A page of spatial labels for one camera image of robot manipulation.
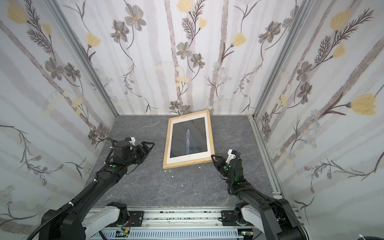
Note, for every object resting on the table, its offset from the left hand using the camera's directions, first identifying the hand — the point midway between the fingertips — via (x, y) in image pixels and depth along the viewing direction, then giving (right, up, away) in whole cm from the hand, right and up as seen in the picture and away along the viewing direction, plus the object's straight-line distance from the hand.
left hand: (150, 143), depth 82 cm
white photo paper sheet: (+20, +3, +19) cm, 28 cm away
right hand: (+32, -6, +2) cm, 33 cm away
